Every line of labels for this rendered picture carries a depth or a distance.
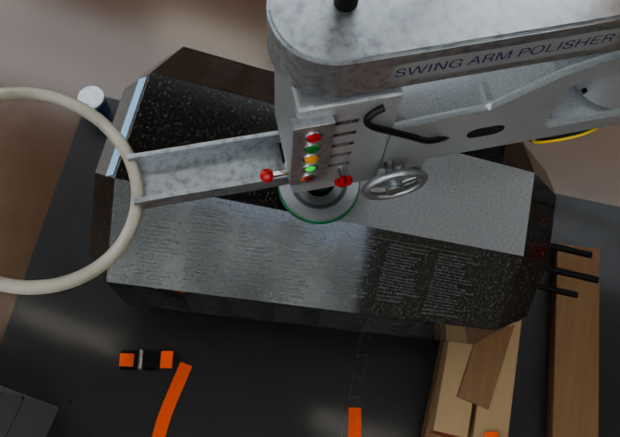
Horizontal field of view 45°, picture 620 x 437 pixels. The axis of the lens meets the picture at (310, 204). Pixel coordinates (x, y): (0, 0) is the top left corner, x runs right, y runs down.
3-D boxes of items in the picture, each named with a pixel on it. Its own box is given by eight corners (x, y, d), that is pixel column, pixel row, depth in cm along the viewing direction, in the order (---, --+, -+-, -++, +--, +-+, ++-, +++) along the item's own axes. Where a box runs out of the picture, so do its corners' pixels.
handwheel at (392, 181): (411, 157, 176) (423, 130, 162) (423, 196, 173) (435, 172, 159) (350, 168, 174) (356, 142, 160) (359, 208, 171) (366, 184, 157)
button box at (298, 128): (323, 169, 163) (332, 110, 136) (326, 180, 162) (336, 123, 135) (287, 175, 162) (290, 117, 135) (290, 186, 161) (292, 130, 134)
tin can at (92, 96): (86, 125, 295) (77, 111, 283) (84, 102, 299) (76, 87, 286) (112, 122, 296) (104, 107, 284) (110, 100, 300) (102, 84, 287)
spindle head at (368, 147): (417, 90, 185) (459, -21, 143) (440, 171, 178) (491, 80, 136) (273, 115, 181) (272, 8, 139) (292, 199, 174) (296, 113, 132)
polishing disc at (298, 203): (301, 234, 195) (301, 233, 194) (265, 166, 201) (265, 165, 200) (372, 200, 199) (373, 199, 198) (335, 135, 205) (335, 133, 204)
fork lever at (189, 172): (405, 104, 188) (410, 95, 183) (425, 174, 182) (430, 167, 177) (127, 148, 179) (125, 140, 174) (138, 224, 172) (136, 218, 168)
